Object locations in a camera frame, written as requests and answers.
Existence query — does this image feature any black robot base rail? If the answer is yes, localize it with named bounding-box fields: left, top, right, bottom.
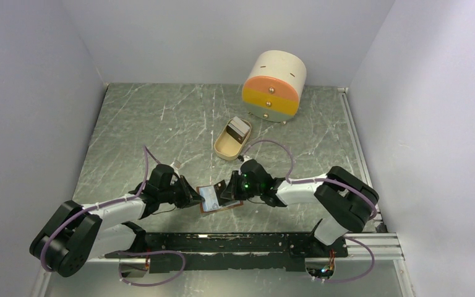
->
left=106, top=231, right=349, bottom=273

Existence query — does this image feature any round mini drawer cabinet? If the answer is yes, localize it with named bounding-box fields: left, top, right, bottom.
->
left=242, top=50, right=307, bottom=123

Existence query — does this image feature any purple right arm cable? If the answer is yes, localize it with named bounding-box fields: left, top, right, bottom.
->
left=239, top=139, right=379, bottom=285

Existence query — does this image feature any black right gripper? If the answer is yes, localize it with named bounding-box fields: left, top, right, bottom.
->
left=221, top=170, right=262, bottom=200

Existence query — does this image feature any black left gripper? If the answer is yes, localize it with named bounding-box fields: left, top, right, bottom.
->
left=159, top=174, right=205, bottom=209

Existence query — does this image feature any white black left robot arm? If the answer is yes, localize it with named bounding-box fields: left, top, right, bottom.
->
left=29, top=164, right=203, bottom=277

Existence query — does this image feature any aluminium frame rail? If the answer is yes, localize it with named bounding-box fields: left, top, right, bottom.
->
left=338, top=88, right=416, bottom=296

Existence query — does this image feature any brown leather card holder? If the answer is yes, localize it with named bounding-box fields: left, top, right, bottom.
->
left=196, top=180, right=244, bottom=215

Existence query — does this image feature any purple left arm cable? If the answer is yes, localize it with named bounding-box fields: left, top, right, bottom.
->
left=40, top=145, right=181, bottom=273

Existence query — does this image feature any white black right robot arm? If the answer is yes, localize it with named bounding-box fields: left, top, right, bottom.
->
left=220, top=159, right=379, bottom=256

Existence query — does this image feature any dark VIP credit card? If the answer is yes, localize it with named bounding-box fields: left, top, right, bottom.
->
left=213, top=179, right=226, bottom=199

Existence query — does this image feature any stack of credit cards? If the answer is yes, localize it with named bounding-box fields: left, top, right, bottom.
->
left=225, top=116, right=251, bottom=144

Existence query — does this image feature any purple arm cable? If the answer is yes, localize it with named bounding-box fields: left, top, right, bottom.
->
left=40, top=145, right=181, bottom=273
left=239, top=139, right=379, bottom=285

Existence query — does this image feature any beige oval card tray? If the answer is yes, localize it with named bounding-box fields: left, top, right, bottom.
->
left=213, top=119, right=252, bottom=160

